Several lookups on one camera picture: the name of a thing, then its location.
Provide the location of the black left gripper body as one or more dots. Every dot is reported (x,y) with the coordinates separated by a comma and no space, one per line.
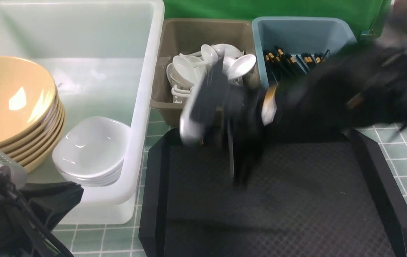
(26,224)

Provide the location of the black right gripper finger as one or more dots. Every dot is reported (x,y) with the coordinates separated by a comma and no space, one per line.
(245,158)

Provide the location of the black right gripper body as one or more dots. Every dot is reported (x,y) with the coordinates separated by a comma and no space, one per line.
(252,113)

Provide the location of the black chopstick gold band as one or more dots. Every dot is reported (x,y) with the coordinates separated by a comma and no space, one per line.
(230,148)

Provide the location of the white ceramic soup spoon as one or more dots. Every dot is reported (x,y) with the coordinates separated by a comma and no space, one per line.
(236,68)

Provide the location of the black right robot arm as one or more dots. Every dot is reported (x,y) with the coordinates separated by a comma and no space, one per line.
(360,86)

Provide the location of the pile of black chopsticks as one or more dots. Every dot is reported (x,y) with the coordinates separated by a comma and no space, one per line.
(281,65)

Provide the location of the pile of white spoons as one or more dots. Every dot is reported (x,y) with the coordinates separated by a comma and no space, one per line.
(185,70)

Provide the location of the blue plastic bin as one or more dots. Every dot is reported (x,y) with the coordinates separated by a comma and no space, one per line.
(297,35)

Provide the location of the black serving tray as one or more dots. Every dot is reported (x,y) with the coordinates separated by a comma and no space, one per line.
(327,197)

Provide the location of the olive brown plastic bin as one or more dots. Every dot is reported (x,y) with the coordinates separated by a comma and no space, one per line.
(186,35)

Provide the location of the stack of white dishes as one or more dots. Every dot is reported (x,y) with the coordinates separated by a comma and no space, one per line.
(92,152)

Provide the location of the stack of yellow bowls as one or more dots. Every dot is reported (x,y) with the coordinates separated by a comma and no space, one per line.
(32,116)

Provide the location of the large translucent white tub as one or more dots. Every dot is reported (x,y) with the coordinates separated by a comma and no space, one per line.
(102,55)

